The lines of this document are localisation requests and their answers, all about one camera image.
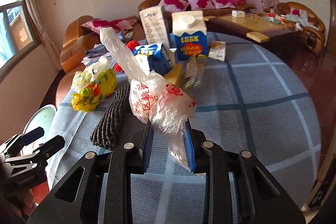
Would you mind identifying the dark knitted cloth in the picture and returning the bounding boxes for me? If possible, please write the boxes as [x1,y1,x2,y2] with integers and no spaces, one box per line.
[90,84,130,151]

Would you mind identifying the pale yellow green plastic bag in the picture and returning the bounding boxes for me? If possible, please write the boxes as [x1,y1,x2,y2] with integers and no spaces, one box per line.
[71,56,116,92]

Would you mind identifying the yellow floral plastic bag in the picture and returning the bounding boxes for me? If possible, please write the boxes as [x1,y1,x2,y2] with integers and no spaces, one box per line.
[71,69,117,113]

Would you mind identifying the clear bag with red print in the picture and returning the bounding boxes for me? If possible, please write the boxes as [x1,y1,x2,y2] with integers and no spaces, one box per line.
[100,28,197,170]

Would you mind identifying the red foam fruit net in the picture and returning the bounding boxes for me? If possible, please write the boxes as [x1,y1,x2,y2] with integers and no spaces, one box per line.
[114,40,141,73]

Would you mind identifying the small white blue carton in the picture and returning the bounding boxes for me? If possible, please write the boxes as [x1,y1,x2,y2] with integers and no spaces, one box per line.
[133,43,173,76]

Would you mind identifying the clear gold snack wrapper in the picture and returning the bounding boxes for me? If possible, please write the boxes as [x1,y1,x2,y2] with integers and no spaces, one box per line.
[183,56,206,90]

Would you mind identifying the yellow sponge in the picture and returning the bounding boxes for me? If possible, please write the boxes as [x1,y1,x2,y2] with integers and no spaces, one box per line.
[164,64,184,87]

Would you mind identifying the light blue cartoon trash bin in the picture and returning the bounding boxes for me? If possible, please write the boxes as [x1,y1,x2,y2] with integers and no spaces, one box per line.
[20,105,56,156]

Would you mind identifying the stack of folded blue cloths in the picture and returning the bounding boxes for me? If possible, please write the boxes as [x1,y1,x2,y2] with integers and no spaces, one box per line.
[81,44,116,68]

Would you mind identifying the orange leather chaise sofa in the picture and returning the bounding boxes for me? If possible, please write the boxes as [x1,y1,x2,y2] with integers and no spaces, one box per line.
[55,15,100,107]

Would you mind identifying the pink floral pillow on chaise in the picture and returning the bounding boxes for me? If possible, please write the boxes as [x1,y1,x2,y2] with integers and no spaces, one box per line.
[81,19,137,34]

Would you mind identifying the small white medicine box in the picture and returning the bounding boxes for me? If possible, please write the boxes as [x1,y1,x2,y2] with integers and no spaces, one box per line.
[208,41,226,62]

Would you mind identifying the tall white blue carton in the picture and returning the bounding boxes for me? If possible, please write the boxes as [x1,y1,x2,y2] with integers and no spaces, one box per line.
[139,6,171,49]

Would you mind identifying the wooden glass-top coffee table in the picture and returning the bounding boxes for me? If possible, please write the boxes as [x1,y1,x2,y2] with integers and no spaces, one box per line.
[205,13,301,43]

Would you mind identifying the blue Look milk carton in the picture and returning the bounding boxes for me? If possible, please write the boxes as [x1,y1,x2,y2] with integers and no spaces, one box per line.
[171,11,208,61]

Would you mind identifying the beige curtain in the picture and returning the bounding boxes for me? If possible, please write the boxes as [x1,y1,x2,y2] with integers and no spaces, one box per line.
[26,0,62,71]

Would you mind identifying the brown leather armchair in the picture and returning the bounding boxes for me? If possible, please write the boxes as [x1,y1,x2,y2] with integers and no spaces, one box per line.
[277,2,326,56]

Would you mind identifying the white box on coffee table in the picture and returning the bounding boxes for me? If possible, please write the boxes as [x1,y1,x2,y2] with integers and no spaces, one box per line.
[231,10,245,18]

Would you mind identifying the brown leather long sofa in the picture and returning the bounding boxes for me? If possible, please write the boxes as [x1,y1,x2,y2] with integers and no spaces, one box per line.
[138,0,253,18]

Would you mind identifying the window with white frame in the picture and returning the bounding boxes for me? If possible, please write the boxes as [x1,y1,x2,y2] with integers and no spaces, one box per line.
[1,0,39,77]

